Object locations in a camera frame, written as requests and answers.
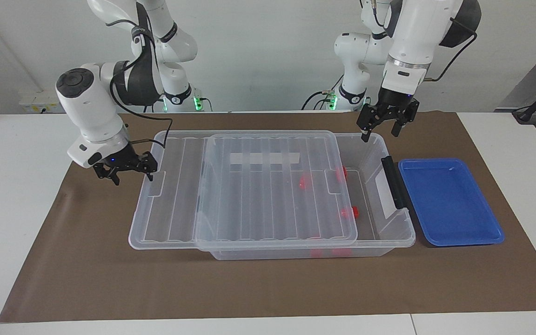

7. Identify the clear plastic storage box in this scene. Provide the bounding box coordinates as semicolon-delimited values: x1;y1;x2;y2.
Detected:
196;132;416;260

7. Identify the black box latch handle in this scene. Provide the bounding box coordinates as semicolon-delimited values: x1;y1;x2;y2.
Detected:
381;156;410;211

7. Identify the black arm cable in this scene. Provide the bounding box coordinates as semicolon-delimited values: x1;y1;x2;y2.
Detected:
105;5;173;149
361;0;478;82

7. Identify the black base cable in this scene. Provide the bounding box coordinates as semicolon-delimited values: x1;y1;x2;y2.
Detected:
301;74;345;111

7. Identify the brown table mat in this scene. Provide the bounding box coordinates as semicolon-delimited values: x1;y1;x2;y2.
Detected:
0;112;536;323

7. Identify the clear ribbed box lid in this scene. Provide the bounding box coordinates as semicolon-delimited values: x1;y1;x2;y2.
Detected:
128;130;358;252

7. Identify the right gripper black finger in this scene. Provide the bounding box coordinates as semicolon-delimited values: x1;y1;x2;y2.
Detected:
133;152;158;182
94;165;121;186

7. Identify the blue plastic tray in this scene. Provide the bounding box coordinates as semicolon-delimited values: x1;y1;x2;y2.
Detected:
397;158;506;247

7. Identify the white power strip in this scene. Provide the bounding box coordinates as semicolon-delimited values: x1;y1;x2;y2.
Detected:
19;91;66;114

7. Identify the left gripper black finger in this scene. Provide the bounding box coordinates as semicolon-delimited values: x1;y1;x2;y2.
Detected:
392;100;420;136
357;104;385;142

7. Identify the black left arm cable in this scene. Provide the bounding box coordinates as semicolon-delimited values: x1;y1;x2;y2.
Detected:
361;0;478;82

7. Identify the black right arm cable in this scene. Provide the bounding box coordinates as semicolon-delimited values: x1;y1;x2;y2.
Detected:
105;5;173;149

